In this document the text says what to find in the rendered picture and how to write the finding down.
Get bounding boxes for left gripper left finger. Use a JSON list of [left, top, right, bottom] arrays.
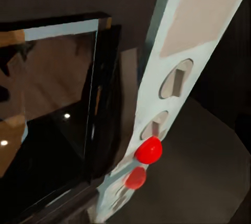
[[0, 112, 27, 175]]

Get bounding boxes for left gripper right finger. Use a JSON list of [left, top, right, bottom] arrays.
[[234, 112, 251, 154]]

